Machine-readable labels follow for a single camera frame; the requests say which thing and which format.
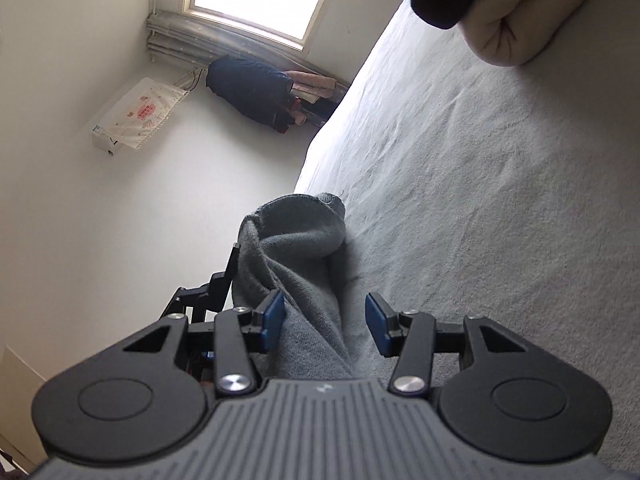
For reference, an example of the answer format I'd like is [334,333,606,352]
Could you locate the covered wall air conditioner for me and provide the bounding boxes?
[91,77,188,158]

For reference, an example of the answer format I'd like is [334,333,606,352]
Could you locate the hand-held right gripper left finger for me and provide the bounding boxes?
[122,290,287,397]

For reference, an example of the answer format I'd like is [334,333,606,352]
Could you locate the grey knitted cat sweater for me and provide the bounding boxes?
[231,191,368,381]

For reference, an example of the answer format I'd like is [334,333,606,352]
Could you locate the beige wooden panel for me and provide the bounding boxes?
[0,345,48,476]

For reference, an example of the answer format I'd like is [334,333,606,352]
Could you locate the folded beige garment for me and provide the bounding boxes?
[452,0,608,67]

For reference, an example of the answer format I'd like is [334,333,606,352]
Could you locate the pink hanging garments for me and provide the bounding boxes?
[287,71,337,126]

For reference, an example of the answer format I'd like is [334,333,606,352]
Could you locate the dark blue hanging jacket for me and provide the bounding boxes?
[206,56,295,135]

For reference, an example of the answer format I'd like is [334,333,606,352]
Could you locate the bed with grey sheet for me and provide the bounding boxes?
[294,0,640,480]

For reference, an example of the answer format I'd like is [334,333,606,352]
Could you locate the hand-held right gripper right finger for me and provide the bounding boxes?
[366,292,523,398]

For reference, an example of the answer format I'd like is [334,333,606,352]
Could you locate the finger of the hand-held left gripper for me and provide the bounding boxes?
[159,242,241,326]

